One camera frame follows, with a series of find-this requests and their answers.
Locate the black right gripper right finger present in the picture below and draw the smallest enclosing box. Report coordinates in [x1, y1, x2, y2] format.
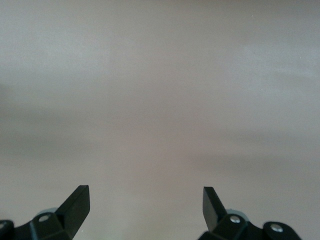
[197, 186, 302, 240]

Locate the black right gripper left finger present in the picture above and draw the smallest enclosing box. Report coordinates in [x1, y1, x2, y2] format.
[0, 184, 91, 240]

